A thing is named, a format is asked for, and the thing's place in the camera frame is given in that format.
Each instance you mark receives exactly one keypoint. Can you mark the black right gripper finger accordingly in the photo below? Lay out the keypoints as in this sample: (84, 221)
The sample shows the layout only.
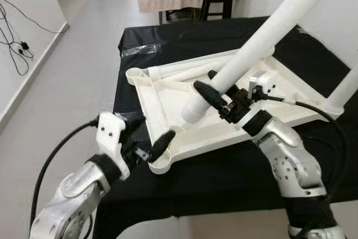
(213, 75)
(210, 94)

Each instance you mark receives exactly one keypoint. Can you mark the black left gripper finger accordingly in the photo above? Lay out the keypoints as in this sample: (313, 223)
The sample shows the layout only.
(135, 122)
(162, 145)

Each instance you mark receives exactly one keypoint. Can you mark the white plastic table top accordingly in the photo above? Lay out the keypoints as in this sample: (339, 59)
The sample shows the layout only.
(168, 90)

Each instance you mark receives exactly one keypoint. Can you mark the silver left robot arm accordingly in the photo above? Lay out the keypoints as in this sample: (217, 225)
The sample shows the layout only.
(72, 194)

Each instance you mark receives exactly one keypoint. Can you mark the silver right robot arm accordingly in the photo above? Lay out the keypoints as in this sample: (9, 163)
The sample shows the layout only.
(291, 166)

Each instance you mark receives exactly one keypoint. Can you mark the black tablecloth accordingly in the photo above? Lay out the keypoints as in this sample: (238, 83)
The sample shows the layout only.
(224, 172)

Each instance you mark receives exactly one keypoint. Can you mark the black round stool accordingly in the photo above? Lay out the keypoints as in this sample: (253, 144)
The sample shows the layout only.
(218, 4)

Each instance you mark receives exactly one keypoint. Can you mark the clear plastic sheet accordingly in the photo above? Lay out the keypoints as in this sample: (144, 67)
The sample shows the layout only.
(140, 48)

